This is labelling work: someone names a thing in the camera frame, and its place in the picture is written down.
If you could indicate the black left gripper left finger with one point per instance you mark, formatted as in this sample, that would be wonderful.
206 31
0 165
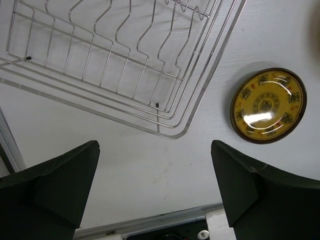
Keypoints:
47 201

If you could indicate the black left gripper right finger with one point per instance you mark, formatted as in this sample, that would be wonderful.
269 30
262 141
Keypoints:
262 202

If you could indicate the yellow patterned plate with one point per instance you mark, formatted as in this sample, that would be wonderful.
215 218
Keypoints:
268 105

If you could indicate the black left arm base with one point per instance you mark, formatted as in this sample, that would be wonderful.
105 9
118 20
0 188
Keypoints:
192 230

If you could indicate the clear wire dish rack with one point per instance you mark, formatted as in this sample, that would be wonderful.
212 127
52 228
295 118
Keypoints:
145 64

